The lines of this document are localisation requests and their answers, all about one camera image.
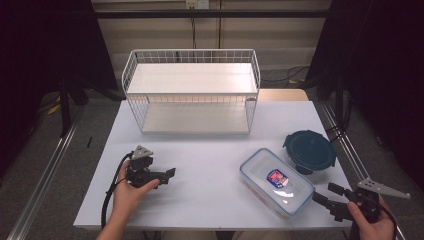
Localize white wall outlet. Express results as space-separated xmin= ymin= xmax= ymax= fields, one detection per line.
xmin=185 ymin=0 xmax=210 ymax=10

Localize person's right hand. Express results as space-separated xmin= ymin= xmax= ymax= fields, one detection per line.
xmin=346 ymin=199 xmax=396 ymax=240

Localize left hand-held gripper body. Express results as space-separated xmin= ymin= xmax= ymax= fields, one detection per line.
xmin=125 ymin=145 xmax=168 ymax=188

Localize thin vertical pole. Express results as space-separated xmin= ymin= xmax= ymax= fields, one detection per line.
xmin=217 ymin=0 xmax=223 ymax=50

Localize clear rectangular food container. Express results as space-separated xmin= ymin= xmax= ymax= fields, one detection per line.
xmin=239 ymin=147 xmax=316 ymax=221

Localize black floor cables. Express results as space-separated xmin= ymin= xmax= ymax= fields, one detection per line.
xmin=261 ymin=65 xmax=311 ymax=85

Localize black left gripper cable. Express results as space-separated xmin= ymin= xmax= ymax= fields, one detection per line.
xmin=100 ymin=152 xmax=133 ymax=229

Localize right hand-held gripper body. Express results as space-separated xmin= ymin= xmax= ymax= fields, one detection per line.
xmin=346 ymin=178 xmax=412 ymax=224

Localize round dark teal food container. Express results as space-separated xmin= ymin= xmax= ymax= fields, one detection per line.
xmin=282 ymin=129 xmax=338 ymax=176

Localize black hanging cable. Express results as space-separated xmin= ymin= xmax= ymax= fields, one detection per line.
xmin=190 ymin=6 xmax=198 ymax=50

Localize person's left hand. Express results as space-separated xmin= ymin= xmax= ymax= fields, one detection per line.
xmin=111 ymin=161 xmax=161 ymax=218

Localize white wire shelf rack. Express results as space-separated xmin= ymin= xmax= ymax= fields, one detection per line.
xmin=121 ymin=49 xmax=262 ymax=136

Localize small wooden table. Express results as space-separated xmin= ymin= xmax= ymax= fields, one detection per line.
xmin=258 ymin=88 xmax=310 ymax=102

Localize aluminium floor rail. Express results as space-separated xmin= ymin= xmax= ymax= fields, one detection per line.
xmin=6 ymin=103 xmax=88 ymax=240
xmin=319 ymin=101 xmax=407 ymax=240

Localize black metal stand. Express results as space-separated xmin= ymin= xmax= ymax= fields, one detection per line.
xmin=58 ymin=78 xmax=73 ymax=138
xmin=334 ymin=73 xmax=346 ymax=128

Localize black curtain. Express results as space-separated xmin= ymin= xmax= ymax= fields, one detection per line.
xmin=0 ymin=0 xmax=118 ymax=174
xmin=305 ymin=0 xmax=424 ymax=184

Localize black horizontal beam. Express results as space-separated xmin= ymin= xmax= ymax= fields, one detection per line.
xmin=94 ymin=9 xmax=331 ymax=19

